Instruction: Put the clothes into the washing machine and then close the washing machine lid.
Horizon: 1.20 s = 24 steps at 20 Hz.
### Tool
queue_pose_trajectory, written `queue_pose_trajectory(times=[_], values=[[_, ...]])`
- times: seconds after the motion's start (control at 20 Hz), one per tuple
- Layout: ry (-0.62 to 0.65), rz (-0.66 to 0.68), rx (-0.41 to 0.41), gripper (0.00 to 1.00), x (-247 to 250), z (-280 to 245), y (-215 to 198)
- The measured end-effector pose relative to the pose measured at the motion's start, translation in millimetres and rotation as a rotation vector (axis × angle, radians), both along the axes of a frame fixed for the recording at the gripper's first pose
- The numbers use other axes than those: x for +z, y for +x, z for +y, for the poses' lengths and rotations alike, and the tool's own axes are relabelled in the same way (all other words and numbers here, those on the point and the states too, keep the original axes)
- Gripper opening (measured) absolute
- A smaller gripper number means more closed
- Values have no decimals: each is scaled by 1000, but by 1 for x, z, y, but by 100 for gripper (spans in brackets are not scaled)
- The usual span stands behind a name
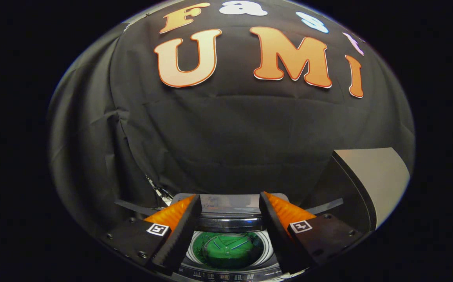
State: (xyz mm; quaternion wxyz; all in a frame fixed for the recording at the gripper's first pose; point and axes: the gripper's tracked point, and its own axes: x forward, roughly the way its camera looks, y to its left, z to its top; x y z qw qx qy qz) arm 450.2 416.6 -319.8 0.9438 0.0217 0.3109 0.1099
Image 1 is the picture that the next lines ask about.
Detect dark transparent washing machine lid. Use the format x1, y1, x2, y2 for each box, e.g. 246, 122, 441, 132
185, 215, 276, 273

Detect green polo shirt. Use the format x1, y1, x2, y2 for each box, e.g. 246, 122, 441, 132
192, 232, 265, 269

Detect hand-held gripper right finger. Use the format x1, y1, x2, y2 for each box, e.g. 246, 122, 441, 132
259, 191, 364, 275

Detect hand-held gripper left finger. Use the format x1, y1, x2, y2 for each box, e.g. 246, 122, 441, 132
99, 194, 203, 275

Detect dark grey washing machine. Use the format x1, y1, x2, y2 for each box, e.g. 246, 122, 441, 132
170, 193, 290, 282

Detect thin metal stand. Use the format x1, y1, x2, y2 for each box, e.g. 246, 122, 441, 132
146, 175, 174, 207

